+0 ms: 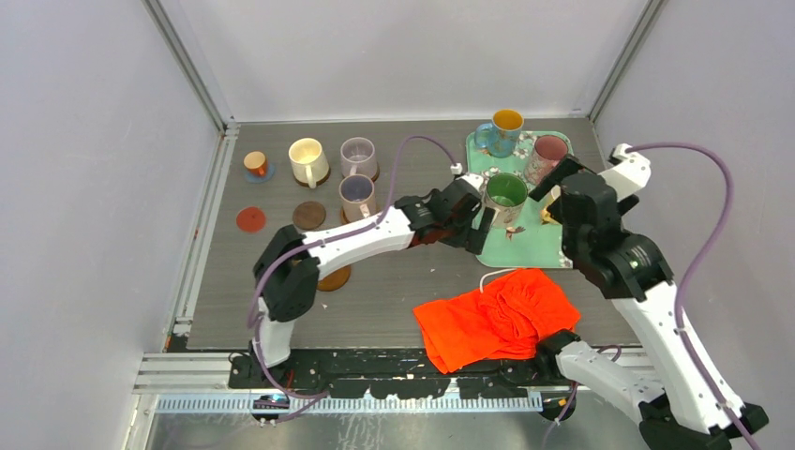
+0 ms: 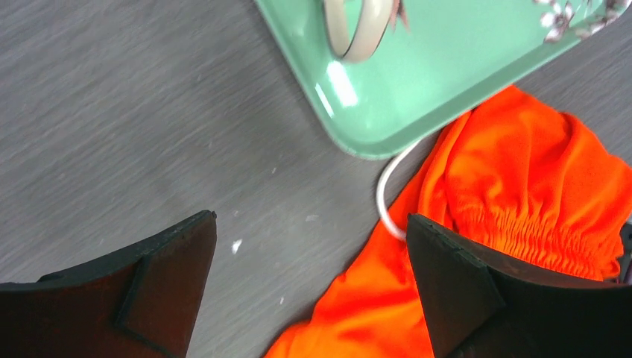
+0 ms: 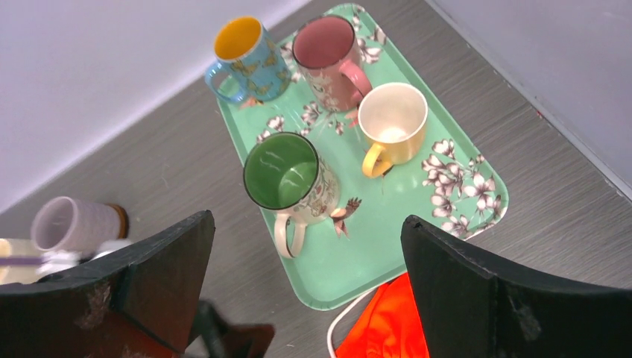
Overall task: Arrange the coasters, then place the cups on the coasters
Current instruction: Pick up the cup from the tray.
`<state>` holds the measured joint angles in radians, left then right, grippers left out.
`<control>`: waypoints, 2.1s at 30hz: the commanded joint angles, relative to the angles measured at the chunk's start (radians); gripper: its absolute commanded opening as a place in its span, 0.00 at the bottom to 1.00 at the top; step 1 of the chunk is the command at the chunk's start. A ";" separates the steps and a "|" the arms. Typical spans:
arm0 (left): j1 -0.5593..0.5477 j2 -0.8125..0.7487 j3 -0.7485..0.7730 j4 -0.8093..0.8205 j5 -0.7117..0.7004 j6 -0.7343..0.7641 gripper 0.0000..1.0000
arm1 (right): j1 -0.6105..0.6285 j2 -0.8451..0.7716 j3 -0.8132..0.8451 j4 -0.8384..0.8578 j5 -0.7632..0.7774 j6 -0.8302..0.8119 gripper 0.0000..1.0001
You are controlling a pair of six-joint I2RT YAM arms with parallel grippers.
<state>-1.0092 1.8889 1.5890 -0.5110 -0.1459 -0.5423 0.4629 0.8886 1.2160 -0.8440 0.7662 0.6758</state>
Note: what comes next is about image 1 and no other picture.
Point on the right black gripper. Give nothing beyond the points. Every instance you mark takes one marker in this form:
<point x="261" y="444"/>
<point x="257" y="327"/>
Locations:
<point x="570" y="162"/>

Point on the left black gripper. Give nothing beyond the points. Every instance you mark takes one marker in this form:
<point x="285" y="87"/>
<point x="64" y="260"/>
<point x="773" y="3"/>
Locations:
<point x="471" y="239"/>

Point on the green inside mug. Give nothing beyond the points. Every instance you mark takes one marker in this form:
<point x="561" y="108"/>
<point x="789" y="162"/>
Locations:
<point x="505" y="193"/>

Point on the pink mug purple inside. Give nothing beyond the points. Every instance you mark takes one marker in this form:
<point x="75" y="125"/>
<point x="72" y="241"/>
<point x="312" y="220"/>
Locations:
<point x="357" y="194"/>

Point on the lilac ceramic mug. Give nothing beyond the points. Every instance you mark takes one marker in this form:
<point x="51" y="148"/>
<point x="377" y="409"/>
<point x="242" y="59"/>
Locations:
<point x="358" y="156"/>

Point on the dark walnut round coaster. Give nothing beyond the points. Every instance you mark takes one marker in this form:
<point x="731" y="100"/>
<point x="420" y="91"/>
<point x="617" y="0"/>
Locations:
<point x="308" y="215"/>

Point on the cream white mug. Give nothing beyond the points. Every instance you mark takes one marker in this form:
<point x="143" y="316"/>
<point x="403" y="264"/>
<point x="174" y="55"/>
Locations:
<point x="308" y="152"/>

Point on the red round coaster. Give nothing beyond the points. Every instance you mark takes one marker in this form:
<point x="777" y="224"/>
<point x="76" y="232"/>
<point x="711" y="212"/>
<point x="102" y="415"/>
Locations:
<point x="251" y="219"/>

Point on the small tan cup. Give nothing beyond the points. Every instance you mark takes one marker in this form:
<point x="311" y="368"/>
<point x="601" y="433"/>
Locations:
<point x="256" y="162"/>

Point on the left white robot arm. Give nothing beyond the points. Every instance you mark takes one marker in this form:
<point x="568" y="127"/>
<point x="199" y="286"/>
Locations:
<point x="290" y="268"/>

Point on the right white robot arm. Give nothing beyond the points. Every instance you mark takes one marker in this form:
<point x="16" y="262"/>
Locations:
<point x="689" y="406"/>

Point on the blue round coaster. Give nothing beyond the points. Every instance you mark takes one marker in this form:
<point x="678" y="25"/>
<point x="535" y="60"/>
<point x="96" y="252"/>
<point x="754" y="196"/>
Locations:
<point x="257" y="179"/>

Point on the pink floral mug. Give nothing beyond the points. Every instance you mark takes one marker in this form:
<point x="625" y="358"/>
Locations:
<point x="547" y="152"/>

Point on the green floral tray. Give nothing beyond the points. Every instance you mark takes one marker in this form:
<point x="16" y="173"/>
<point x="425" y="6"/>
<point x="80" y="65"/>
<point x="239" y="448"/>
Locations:
<point x="531" y="243"/>

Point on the blue mug yellow inside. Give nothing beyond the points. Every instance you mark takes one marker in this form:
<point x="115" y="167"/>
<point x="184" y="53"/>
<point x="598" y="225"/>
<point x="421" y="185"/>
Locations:
<point x="500" y="135"/>

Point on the orange cloth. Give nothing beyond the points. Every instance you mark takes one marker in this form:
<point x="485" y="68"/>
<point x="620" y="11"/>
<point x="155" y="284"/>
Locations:
<point x="505" y="319"/>

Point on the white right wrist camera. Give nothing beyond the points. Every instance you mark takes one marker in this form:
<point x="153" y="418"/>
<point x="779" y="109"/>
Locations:
<point x="630" y="171"/>

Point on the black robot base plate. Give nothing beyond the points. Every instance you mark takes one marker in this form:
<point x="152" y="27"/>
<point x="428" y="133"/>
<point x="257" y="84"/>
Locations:
<point x="381" y="373"/>

